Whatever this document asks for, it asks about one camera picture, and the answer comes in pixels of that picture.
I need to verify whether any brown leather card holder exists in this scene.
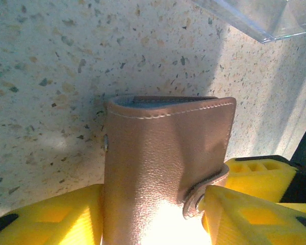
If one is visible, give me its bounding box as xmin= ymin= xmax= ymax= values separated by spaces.
xmin=101 ymin=94 xmax=237 ymax=245

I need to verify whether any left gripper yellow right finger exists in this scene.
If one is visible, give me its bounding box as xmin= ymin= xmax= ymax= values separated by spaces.
xmin=202 ymin=185 xmax=306 ymax=245

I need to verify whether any clear plastic tray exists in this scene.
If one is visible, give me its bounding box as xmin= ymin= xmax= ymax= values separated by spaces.
xmin=191 ymin=0 xmax=306 ymax=44

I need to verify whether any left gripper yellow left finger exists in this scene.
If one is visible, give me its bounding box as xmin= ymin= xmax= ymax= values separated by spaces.
xmin=0 ymin=183 xmax=104 ymax=245

